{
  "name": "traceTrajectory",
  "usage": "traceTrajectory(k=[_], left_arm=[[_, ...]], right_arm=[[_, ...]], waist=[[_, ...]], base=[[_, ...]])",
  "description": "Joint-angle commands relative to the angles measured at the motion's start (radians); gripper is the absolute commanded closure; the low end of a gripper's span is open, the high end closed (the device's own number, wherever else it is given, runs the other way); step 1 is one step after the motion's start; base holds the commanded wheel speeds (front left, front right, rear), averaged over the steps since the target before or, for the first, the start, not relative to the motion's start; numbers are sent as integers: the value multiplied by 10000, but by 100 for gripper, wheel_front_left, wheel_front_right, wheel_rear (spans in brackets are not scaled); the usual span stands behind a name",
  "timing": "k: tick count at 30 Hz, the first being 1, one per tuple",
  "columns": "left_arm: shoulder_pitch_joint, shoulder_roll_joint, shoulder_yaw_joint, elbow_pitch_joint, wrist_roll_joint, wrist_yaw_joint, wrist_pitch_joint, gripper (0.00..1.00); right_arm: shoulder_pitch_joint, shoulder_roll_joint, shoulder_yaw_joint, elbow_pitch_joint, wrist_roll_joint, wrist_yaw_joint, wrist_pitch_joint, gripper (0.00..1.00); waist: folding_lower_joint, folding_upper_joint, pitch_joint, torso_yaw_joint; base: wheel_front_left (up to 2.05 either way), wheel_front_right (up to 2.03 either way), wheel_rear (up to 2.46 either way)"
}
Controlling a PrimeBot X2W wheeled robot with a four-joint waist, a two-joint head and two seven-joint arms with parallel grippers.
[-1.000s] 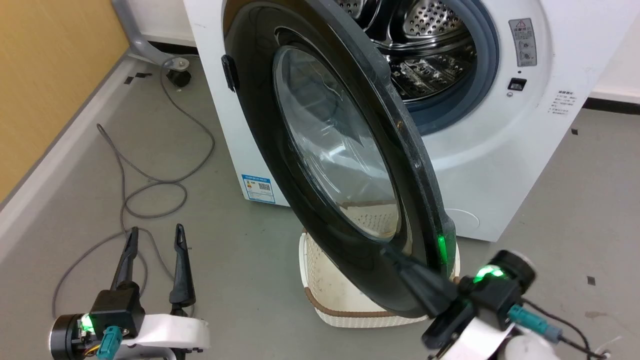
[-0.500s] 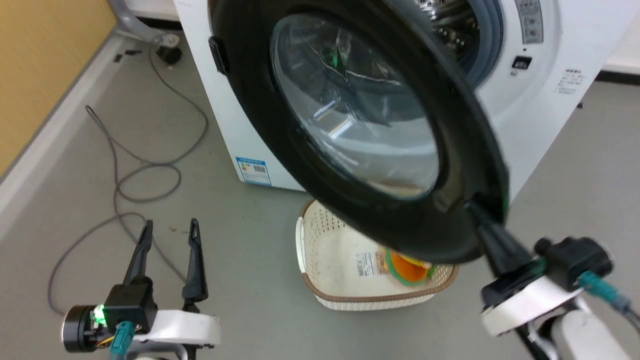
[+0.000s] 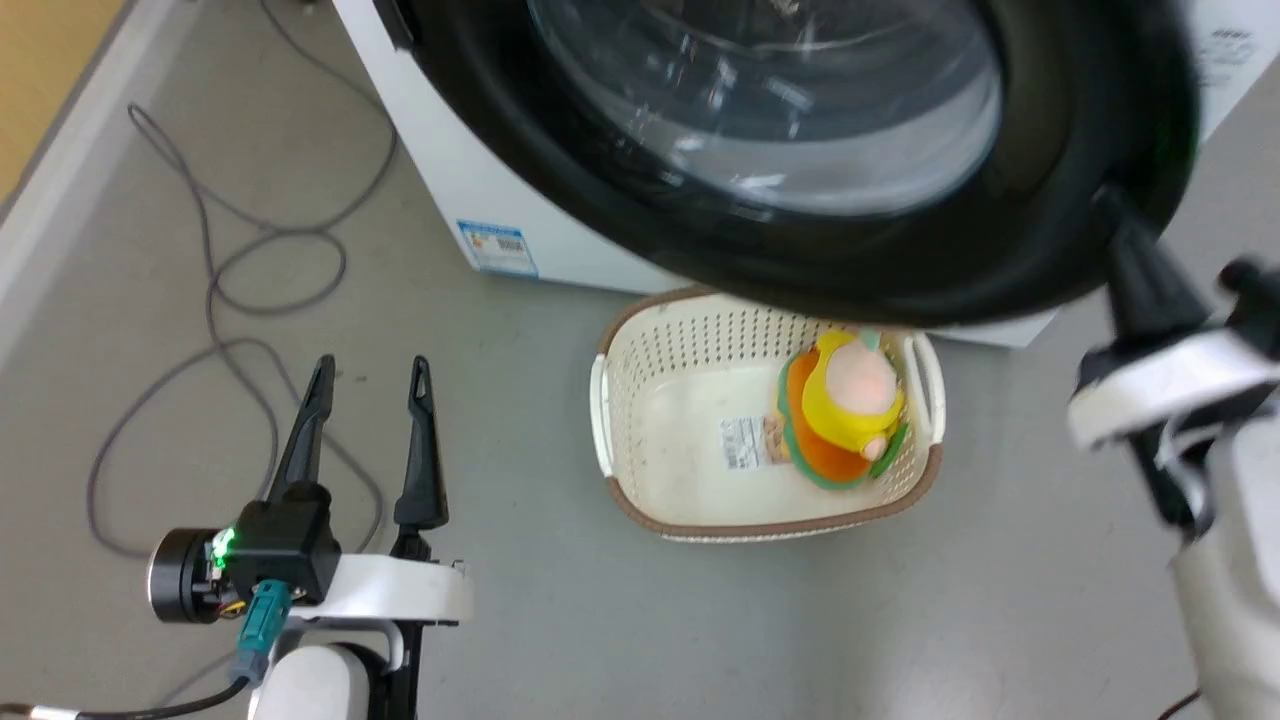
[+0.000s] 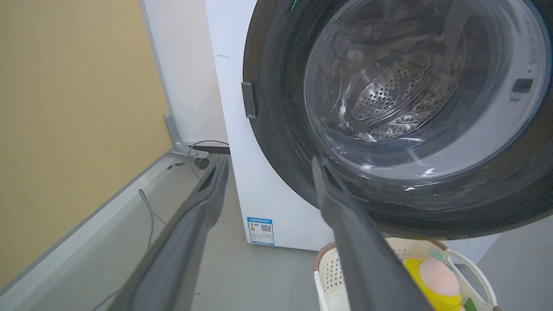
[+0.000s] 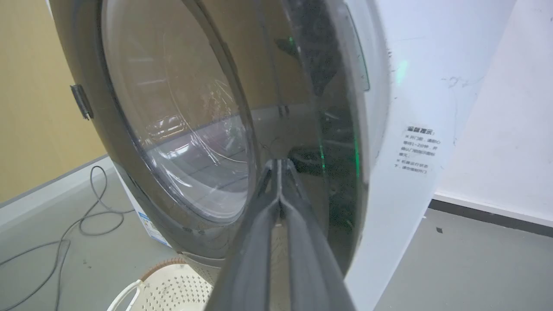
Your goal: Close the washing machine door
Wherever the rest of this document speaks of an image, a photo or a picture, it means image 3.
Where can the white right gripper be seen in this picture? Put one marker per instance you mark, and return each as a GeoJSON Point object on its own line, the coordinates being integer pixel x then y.
{"type": "Point", "coordinates": [1160, 385]}

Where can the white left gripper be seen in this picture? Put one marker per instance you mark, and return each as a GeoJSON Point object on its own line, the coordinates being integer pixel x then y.
{"type": "Point", "coordinates": [400, 590]}

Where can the black round washing machine door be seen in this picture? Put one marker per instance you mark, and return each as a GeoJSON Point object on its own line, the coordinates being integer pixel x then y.
{"type": "Point", "coordinates": [1050, 200]}

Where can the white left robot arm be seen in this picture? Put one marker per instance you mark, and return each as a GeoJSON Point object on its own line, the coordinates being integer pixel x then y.
{"type": "Point", "coordinates": [320, 680]}

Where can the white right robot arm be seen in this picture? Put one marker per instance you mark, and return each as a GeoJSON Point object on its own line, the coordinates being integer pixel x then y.
{"type": "Point", "coordinates": [1240, 580]}

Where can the white washing machine body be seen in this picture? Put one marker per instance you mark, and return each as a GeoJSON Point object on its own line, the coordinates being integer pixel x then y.
{"type": "Point", "coordinates": [470, 190]}

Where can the blue energy label sticker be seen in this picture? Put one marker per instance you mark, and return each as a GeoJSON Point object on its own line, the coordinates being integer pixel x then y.
{"type": "Point", "coordinates": [497, 247]}

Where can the white printed info sticker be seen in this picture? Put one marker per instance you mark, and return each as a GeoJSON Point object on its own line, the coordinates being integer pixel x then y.
{"type": "Point", "coordinates": [1228, 45]}

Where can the cream laundry basket brown rim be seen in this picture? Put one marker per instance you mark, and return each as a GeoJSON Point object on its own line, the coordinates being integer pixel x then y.
{"type": "Point", "coordinates": [680, 450]}

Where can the yellow orange plush doll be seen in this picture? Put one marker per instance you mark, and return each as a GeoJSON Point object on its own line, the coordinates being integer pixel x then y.
{"type": "Point", "coordinates": [845, 410]}

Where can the white barcode label sticker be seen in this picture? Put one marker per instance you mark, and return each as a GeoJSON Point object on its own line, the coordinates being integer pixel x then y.
{"type": "Point", "coordinates": [742, 443]}

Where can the black left wrist camera unit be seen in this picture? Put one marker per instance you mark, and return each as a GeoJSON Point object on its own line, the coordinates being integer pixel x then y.
{"type": "Point", "coordinates": [260, 555]}

